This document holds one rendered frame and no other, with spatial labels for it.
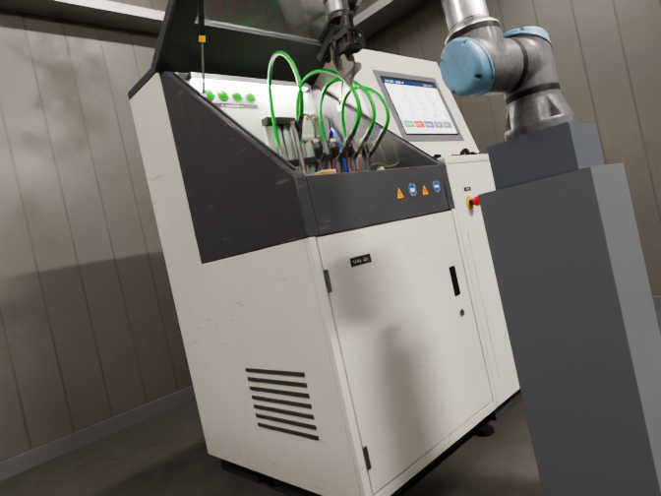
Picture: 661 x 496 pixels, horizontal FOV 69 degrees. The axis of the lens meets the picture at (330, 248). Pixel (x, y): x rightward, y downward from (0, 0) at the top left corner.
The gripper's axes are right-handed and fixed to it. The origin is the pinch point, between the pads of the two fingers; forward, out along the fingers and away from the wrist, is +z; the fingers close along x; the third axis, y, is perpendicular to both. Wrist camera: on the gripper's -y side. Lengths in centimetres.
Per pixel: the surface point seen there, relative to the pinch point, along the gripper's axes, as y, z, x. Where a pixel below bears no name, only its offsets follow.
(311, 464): -13, 109, -36
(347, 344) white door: 7, 75, -30
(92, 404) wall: -191, 106, -44
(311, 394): -6, 88, -36
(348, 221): 6.8, 43.6, -20.2
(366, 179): 6.9, 32.3, -9.2
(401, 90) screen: -24, -11, 62
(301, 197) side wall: 7, 35, -35
